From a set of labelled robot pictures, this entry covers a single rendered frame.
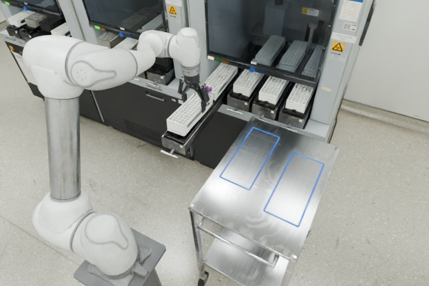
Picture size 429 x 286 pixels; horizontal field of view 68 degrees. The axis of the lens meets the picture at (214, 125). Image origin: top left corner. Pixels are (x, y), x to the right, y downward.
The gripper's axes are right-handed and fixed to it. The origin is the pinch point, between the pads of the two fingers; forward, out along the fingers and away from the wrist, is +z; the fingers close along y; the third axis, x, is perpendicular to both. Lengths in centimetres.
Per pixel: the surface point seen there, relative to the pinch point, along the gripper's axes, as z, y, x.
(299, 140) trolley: 5, 55, 5
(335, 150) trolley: 5, 71, 6
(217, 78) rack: 1.2, -0.6, 26.9
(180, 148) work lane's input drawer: 9.1, 4.5, -21.8
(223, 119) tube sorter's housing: 25.6, 6.0, 20.6
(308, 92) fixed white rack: 1, 49, 36
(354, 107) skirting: 84, 76, 140
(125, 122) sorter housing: 64, -79, 21
